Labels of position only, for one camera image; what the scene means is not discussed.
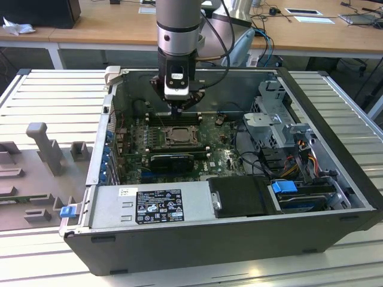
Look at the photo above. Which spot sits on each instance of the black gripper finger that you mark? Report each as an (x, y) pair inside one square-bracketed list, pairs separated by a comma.
[(157, 86), (196, 98)]

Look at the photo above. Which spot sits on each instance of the silver square CPU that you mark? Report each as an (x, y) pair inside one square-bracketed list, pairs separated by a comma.
[(181, 136)]

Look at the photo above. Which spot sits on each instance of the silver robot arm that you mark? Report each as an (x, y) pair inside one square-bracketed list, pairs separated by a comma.
[(176, 18)]

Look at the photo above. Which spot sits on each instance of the black RAM slot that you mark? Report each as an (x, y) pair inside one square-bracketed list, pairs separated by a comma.
[(155, 146), (188, 117), (155, 149), (188, 123), (188, 114), (188, 120)]

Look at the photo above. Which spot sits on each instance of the CPU socket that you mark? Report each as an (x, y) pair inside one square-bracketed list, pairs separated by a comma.
[(199, 136)]

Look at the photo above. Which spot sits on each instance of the small blue slot clip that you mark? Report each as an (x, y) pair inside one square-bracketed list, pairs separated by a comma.
[(104, 164), (103, 177), (107, 149), (109, 136)]

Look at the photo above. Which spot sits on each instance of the blue expansion slot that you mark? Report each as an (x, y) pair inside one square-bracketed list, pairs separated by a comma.
[(146, 174)]

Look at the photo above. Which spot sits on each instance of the round coin battery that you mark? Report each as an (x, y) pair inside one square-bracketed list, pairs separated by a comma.
[(220, 120)]

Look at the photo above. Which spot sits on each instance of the pale grey case latch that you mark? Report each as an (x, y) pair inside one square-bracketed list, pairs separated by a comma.
[(113, 74)]

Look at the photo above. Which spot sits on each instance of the small white box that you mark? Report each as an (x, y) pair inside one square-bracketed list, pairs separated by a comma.
[(252, 61)]

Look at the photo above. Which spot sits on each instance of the green motherboard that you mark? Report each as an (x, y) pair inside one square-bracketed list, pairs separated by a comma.
[(223, 158)]

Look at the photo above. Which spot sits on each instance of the silver metal drive cage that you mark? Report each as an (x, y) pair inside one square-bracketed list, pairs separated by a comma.
[(260, 120)]

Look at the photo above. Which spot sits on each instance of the black graphics card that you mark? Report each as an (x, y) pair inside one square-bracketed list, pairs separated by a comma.
[(170, 164)]

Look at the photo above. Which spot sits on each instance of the light wooden desk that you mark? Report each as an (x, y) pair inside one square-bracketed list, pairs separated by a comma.
[(119, 27), (39, 36)]

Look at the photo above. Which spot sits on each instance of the black plastic shroud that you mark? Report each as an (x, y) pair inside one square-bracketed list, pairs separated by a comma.
[(239, 197)]

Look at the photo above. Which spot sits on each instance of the white framed desk hatch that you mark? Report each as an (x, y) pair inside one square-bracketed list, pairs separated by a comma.
[(286, 11)]

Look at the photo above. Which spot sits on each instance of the hard disk in blue carrier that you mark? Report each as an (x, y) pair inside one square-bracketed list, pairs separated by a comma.
[(283, 186)]

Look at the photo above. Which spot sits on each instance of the silver power supply unit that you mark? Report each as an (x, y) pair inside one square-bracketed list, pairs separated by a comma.
[(101, 209)]

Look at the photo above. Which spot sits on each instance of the black computer tower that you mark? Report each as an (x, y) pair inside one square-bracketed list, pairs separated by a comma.
[(39, 13)]

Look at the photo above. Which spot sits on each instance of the crumpled white paper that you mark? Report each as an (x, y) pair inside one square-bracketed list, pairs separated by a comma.
[(18, 28)]

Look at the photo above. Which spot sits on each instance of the grey parts rack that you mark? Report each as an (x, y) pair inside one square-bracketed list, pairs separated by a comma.
[(36, 179)]

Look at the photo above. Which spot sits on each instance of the black grey PC case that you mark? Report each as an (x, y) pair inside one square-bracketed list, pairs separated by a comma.
[(179, 251)]

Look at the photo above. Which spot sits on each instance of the blue plastic case latch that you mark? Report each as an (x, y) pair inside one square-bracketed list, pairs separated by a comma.
[(67, 211)]

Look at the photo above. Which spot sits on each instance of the green RAM stick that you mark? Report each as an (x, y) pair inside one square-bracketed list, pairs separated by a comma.
[(27, 197)]

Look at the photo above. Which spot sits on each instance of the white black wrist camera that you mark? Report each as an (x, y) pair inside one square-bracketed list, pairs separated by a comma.
[(176, 92)]

